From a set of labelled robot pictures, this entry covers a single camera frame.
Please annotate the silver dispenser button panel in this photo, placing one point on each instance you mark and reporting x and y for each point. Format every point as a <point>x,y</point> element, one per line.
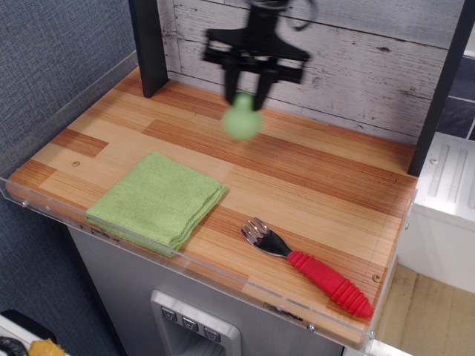
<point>188,330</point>

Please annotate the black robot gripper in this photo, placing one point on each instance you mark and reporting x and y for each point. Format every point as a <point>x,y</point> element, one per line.
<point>258,49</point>

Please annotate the dark vertical post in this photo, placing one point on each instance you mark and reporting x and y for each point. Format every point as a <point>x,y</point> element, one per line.
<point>148,39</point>
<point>455,53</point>

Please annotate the left dark vertical post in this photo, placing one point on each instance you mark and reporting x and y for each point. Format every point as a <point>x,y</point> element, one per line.
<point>148,39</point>

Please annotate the right dark vertical post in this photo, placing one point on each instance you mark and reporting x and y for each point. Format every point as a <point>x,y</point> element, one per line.
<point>455,53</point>

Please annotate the red handled metal fork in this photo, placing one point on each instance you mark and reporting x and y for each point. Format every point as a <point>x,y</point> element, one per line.
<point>340,289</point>

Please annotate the grey toy fridge cabinet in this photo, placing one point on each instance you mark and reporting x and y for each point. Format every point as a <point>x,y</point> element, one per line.
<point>125,275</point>

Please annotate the yellow black object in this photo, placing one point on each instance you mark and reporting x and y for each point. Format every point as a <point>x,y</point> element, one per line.
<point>21,335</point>

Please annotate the green toy pear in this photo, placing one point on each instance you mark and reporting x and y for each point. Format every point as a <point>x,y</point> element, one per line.
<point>241,121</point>

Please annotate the green folded rag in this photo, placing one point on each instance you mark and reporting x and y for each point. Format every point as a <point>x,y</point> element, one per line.
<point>157,204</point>

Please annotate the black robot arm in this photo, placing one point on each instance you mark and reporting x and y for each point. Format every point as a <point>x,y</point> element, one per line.
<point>258,49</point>

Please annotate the white toy sink unit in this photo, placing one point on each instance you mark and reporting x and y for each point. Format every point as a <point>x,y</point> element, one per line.
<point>438,237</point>

